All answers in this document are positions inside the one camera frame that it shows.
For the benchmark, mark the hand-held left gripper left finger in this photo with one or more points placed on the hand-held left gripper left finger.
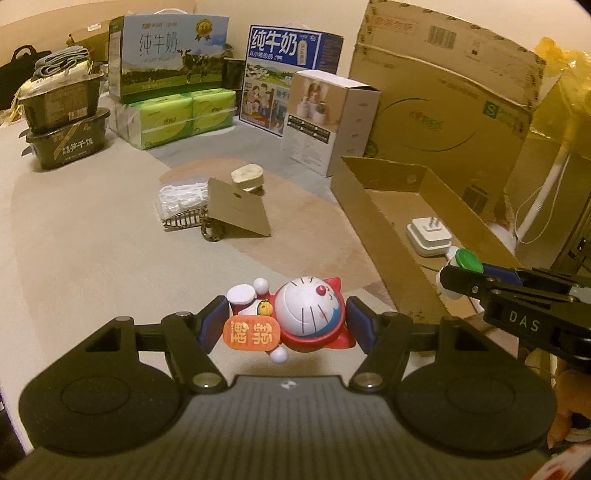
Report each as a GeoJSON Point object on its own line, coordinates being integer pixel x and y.
{"type": "Point", "coordinates": [210, 325]}

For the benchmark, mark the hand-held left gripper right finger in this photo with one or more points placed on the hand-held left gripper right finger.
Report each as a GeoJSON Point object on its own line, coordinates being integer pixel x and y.
{"type": "Point", "coordinates": [361, 325]}

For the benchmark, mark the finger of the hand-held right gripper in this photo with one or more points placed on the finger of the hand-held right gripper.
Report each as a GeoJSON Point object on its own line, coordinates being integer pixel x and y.
{"type": "Point", "coordinates": [464, 281]}
{"type": "Point", "coordinates": [503, 276]}

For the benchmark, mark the small green-capped white item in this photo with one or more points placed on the small green-capped white item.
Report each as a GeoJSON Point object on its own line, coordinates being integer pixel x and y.
{"type": "Point", "coordinates": [467, 261]}

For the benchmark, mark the blue cat figurine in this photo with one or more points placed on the blue cat figurine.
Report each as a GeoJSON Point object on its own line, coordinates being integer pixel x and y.
{"type": "Point", "coordinates": [309, 309]}

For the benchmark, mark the white power adapter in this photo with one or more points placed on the white power adapter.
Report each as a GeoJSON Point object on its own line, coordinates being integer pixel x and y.
{"type": "Point", "coordinates": [427, 235]}

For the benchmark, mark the shallow cardboard tray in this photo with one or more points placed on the shallow cardboard tray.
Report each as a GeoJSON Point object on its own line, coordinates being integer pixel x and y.
{"type": "Point", "coordinates": [392, 217]}

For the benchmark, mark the brown card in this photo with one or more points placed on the brown card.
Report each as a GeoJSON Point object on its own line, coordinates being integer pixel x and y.
{"type": "Point", "coordinates": [240, 210]}

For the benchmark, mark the clear bag of floss picks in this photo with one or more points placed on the clear bag of floss picks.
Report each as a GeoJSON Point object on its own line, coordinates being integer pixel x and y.
{"type": "Point", "coordinates": [180, 198]}

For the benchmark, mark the beige fused plug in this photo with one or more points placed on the beige fused plug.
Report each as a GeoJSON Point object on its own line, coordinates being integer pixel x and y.
{"type": "Point", "coordinates": [247, 177]}

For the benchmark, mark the dark hair clip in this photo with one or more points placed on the dark hair clip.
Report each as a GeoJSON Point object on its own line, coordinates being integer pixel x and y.
{"type": "Point", "coordinates": [182, 221]}

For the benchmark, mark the large brown cardboard box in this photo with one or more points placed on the large brown cardboard box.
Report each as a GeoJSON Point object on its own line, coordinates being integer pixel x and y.
{"type": "Point", "coordinates": [429, 92]}

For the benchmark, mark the white product box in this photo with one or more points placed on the white product box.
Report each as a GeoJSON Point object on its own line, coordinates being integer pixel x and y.
{"type": "Point", "coordinates": [323, 120]}

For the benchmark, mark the green tissue pack bundle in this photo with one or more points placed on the green tissue pack bundle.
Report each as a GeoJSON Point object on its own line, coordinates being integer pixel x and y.
{"type": "Point", "coordinates": [171, 115]}

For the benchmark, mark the yellow plastic bag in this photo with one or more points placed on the yellow plastic bag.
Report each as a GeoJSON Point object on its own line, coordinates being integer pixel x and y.
{"type": "Point", "coordinates": [568, 69]}

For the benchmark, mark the black food container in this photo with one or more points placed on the black food container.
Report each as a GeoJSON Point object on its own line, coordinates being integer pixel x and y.
{"type": "Point", "coordinates": [60, 104]}
{"type": "Point", "coordinates": [69, 141]}

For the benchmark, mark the dark blue milk carton box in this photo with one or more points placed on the dark blue milk carton box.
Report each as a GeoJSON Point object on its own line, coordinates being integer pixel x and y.
{"type": "Point", "coordinates": [286, 69]}

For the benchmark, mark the light blue cow milk box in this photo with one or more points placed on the light blue cow milk box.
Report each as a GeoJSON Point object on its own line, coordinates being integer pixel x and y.
{"type": "Point", "coordinates": [161, 55]}

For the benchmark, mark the grey folded cloth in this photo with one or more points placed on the grey folded cloth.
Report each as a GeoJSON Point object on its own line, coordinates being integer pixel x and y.
{"type": "Point", "coordinates": [60, 62]}

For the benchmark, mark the black bag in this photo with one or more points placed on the black bag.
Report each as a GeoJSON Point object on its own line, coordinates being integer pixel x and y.
{"type": "Point", "coordinates": [18, 69]}

